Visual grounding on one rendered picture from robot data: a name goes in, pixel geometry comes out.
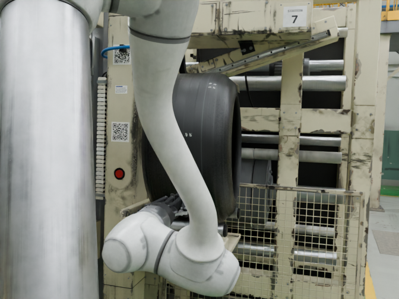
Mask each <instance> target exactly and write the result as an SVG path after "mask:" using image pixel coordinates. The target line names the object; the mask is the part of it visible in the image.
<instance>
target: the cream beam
mask: <svg viewBox="0 0 399 299"><path fill-rule="evenodd" d="M313 1H314V0H225V1H206V2H199V7H198V12H197V16H196V18H195V21H194V25H193V28H192V33H191V37H190V40H189V44H188V47H187V49H218V48H240V45H239V43H238V40H252V42H253V43H256V42H294V41H309V40H310V39H311V38H312V19H313V16H312V13H313ZM306 5H307V16H306V26H303V27H283V10H284V7H295V6H306Z"/></svg>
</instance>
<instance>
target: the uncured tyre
mask: <svg viewBox="0 0 399 299"><path fill-rule="evenodd" d="M209 82H214V83H217V89H216V90H214V89H207V87H208V83H209ZM172 106H173V112H174V115H175V119H176V121H177V124H178V126H179V129H180V131H181V133H182V136H183V137H184V131H193V139H184V140H185V142H186V144H187V146H188V148H189V150H190V152H191V154H192V156H193V159H194V161H195V163H196V165H197V167H198V169H199V172H200V173H201V175H202V178H203V179H204V181H205V184H206V186H207V188H208V190H209V193H210V195H211V197H212V200H213V202H214V206H215V208H216V213H217V222H222V221H224V220H226V219H227V218H228V217H229V216H231V214H232V213H234V211H235V209H236V204H237V200H238V194H239V186H240V171H241V156H242V131H241V116H240V104H239V97H238V90H237V87H236V84H235V83H234V82H233V81H232V80H231V79H230V78H229V77H228V76H227V75H225V74H221V73H218V72H208V73H188V74H178V75H177V77H176V81H175V84H174V87H173V93H172ZM141 159H142V173H143V178H144V184H145V189H146V191H147V195H148V198H149V200H150V202H151V203H152V202H154V201H156V200H158V199H160V198H162V197H164V196H168V198H169V197H170V194H171V193H173V194H174V195H175V194H177V190H176V189H175V187H174V185H173V183H172V181H171V180H170V178H169V176H168V175H167V173H166V171H165V169H164V167H163V166H162V164H161V162H160V160H159V158H158V157H157V155H156V153H155V152H154V150H153V148H152V146H151V144H150V142H149V140H148V138H147V136H146V134H145V132H144V130H143V129H142V138H141Z"/></svg>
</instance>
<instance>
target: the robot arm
mask: <svg viewBox="0 0 399 299"><path fill-rule="evenodd" d="M199 2H200V0H0V299H99V280H98V264H97V231H96V199H95V182H94V150H93V118H92V101H91V69H90V34H91V33H92V32H93V30H94V29H95V28H96V25H97V23H98V20H99V16H100V13H101V12H110V13H114V14H120V15H124V16H127V17H128V37H129V46H130V51H131V63H132V76H133V85H134V97H135V104H136V107H137V112H138V116H139V118H140V122H141V125H142V128H143V130H144V132H145V134H146V136H147V138H148V140H149V142H150V144H151V146H152V148H153V150H154V152H155V153H156V155H157V157H158V158H159V160H160V162H161V164H162V166H163V167H164V169H165V171H166V173H167V175H168V176H169V178H170V180H171V181H172V183H173V185H174V187H175V189H176V190H177V194H175V195H174V194H173V193H171V194H170V197H169V198H168V196H164V197H162V198H160V199H158V200H156V201H154V202H152V203H148V204H145V205H144V208H143V209H141V210H140V211H138V212H137V213H136V214H132V215H130V216H128V217H126V218H125V219H123V220H122V221H121V222H119V223H118V224H117V225H116V226H115V227H114V228H113V229H112V230H111V232H110V233H109V234H108V235H107V237H106V238H105V241H104V245H103V250H102V259H103V261H104V263H105V265H106V266H107V267H108V268H109V269H110V270H111V271H113V272H115V273H130V272H135V271H145V272H151V273H154V274H157V275H159V276H161V277H163V278H165V279H166V280H168V281H169V282H171V283H173V284H175V285H177V286H179V287H182V288H184V289H186V290H189V291H192V292H195V293H197V294H201V295H206V296H210V297H222V296H224V295H226V294H229V293H230V292H231V291H232V289H233V288H234V286H235V284H236V281H237V280H238V277H239V274H240V266H239V262H238V260H237V259H236V258H235V256H234V255H233V254H232V253H231V252H230V251H228V250H227V249H225V246H224V242H223V239H222V237H221V235H220V234H219V233H218V222H217V213H216V208H215V206H214V202H213V200H212V197H211V195H210V193H209V190H208V188H207V186H206V184H205V181H204V179H203V178H202V175H201V173H200V171H199V169H198V167H197V165H196V163H195V161H194V159H193V156H192V154H191V152H190V150H189V148H188V146H187V144H186V142H185V140H184V138H183V136H182V133H181V131H180V129H179V126H178V124H177V121H176V119H175V115H174V112H173V106H172V93H173V87H174V84H175V81H176V77H177V75H178V72H179V68H180V66H181V63H182V59H183V57H184V54H185V52H186V49H187V47H188V44H189V40H190V37H191V33H192V28H193V25H194V21H195V18H196V16H197V12H198V7H199ZM179 208H180V210H179V211H178V209H179ZM188 214H189V219H190V222H189V225H187V226H186V227H183V228H182V229H181V230H180V231H179V232H178V231H175V230H173V229H171V228H170V226H171V225H172V222H173V220H174V219H175V218H177V217H178V216H179V215H180V216H183V217H185V218H186V217H188Z"/></svg>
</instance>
